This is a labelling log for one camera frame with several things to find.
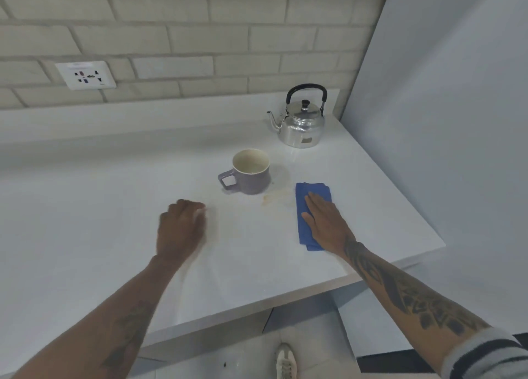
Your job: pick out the person's left hand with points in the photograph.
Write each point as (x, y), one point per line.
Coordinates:
(179, 234)

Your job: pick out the person's right hand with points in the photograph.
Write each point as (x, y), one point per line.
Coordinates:
(326, 226)

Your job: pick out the person's left fingers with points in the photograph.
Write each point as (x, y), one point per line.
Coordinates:
(194, 209)

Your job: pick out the person's right thumb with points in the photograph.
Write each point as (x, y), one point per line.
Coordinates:
(307, 219)

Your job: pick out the blue cleaning cloth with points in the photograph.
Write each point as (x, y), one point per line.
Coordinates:
(303, 209)

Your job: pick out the person's right forearm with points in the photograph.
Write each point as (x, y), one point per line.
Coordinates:
(408, 296)

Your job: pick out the person's left forearm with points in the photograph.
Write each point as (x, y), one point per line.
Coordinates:
(111, 325)

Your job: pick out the brown liquid spill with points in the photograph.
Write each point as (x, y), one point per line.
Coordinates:
(274, 198)

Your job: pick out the grey ceramic mug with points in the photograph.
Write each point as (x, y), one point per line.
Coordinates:
(247, 176)

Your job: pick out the silver metal kettle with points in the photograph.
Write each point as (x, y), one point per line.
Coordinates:
(301, 129)

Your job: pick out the white shoe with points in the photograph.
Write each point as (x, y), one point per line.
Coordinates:
(286, 362)

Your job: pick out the striped grey sleeve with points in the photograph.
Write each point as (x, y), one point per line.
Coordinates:
(486, 356)

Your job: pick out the white wall power socket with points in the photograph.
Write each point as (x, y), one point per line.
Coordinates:
(85, 76)

